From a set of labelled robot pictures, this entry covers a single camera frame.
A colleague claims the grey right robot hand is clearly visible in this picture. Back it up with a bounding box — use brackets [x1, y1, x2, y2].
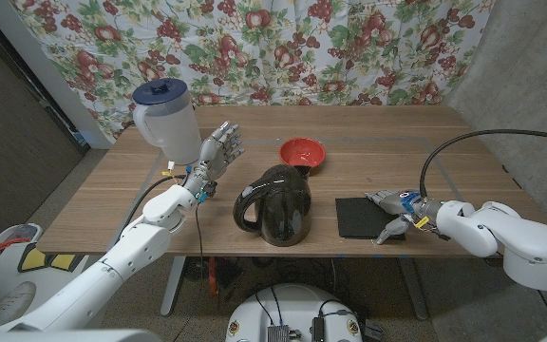
[365, 189, 441, 246]

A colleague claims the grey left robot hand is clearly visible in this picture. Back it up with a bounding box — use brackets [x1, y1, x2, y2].
[185, 121, 246, 191]

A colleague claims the translucent pitcher with blue lid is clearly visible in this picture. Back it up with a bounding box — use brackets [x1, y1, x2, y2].
[132, 77, 202, 165]

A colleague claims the red bowl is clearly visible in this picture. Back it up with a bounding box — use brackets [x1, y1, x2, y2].
[278, 137, 327, 176]

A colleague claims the glossy black kettle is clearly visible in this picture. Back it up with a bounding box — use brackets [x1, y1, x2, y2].
[233, 162, 313, 247]

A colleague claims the black fan under table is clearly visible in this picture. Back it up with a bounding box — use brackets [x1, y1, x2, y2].
[181, 256, 211, 282]

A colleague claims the floral backdrop cloth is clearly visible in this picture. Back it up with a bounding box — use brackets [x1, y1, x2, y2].
[9, 0, 498, 143]

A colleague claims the white table leg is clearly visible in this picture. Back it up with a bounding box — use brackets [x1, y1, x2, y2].
[160, 256, 188, 317]

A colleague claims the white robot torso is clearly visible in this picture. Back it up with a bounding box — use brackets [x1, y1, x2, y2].
[224, 283, 365, 342]

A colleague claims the black adapter box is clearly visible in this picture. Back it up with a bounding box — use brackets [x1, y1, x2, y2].
[310, 315, 325, 342]

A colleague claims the grey electronics box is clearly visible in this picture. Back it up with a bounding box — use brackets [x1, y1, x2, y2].
[267, 324, 292, 342]

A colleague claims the yellow black patterned bag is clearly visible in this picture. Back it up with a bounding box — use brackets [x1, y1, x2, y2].
[16, 241, 89, 275]

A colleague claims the dark grey door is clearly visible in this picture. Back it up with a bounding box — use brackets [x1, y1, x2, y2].
[0, 9, 87, 248]

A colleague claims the white bin with orange item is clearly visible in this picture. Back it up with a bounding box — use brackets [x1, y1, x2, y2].
[0, 221, 45, 251]

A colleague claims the white shoe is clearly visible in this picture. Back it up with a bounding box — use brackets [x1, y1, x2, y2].
[0, 280, 37, 329]

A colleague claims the thin black left wrist cable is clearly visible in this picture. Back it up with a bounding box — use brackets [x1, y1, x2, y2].
[171, 203, 204, 342]

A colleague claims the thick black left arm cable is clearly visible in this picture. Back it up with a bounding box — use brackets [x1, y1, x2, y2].
[116, 174, 187, 241]

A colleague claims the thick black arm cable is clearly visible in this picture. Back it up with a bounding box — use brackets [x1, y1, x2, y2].
[419, 128, 547, 200]
[116, 174, 187, 241]

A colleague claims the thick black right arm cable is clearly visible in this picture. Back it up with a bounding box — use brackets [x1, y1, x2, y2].
[419, 128, 547, 200]

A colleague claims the orange strap under table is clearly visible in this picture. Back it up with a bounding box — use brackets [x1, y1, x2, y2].
[208, 256, 218, 299]

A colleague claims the white door frame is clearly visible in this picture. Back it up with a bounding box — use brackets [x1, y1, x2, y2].
[0, 0, 113, 149]

